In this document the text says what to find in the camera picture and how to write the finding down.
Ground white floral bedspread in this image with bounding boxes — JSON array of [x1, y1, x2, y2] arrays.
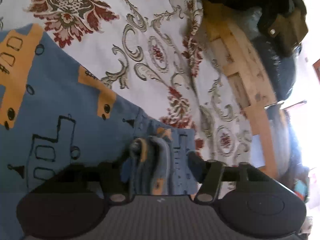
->
[[1, 0, 251, 166]]

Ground wooden bed frame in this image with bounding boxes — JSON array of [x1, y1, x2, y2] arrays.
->
[[203, 1, 279, 179]]

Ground blue pants with orange trucks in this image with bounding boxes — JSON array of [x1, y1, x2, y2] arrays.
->
[[1, 24, 197, 239]]

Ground olive green bag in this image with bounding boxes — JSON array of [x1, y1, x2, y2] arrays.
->
[[258, 0, 308, 57]]

